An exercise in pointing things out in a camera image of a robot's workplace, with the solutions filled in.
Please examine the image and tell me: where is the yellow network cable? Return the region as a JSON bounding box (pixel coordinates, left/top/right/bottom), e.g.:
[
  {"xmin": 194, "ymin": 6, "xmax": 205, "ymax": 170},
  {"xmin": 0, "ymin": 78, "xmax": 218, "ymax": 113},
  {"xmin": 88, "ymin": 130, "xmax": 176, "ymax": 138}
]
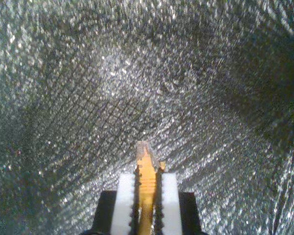
[{"xmin": 134, "ymin": 141, "xmax": 167, "ymax": 235}]

